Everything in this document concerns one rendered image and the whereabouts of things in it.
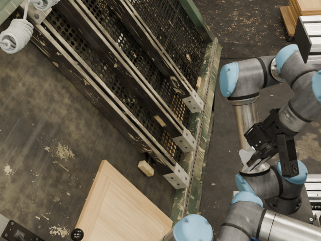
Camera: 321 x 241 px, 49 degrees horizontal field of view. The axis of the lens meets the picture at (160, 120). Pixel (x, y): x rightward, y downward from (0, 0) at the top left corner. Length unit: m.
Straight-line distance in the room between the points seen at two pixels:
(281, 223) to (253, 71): 0.59
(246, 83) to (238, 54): 2.80
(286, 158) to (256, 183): 0.44
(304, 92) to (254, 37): 3.49
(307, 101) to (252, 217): 0.30
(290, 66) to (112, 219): 0.84
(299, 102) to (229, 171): 2.08
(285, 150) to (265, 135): 0.07
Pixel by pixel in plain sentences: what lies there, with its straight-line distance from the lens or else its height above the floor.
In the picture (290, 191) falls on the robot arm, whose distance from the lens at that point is 1.46.
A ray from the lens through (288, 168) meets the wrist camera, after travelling 0.95.
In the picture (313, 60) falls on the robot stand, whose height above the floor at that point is 1.99.
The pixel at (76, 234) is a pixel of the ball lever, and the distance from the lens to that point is 1.08.
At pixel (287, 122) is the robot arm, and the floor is 1.74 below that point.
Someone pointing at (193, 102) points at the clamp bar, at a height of 0.98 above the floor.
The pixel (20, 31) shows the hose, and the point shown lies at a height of 1.89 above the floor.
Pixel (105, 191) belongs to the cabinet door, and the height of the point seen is 1.26.
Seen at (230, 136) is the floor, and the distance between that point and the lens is 3.17.
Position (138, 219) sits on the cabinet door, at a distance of 1.50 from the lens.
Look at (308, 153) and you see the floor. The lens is 3.18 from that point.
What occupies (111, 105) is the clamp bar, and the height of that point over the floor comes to 1.43.
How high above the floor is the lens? 2.39
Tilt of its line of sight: 46 degrees down
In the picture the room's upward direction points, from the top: 6 degrees counter-clockwise
